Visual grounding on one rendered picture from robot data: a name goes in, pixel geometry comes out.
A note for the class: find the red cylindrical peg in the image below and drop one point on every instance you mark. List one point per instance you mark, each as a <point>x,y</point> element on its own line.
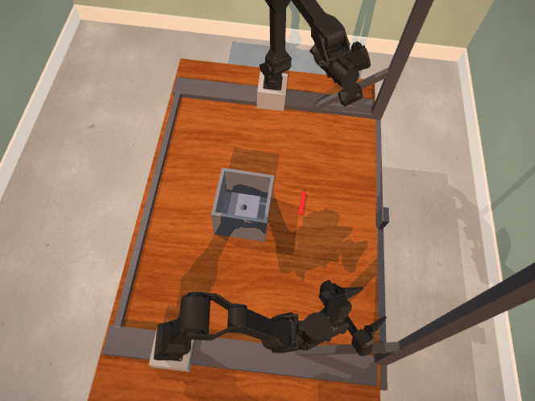
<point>302,203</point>

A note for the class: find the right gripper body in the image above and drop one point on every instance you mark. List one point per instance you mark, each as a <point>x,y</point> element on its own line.
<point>351,95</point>

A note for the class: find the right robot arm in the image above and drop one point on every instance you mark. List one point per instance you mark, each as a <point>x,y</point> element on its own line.
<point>326,32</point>

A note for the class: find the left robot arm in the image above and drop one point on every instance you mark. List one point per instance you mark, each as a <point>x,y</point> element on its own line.
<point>281,331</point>

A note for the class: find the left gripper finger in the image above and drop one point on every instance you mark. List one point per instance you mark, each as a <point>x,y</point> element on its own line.
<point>348,291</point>
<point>374,326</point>

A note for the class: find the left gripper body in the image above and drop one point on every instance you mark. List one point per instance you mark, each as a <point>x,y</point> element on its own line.
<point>361,340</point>

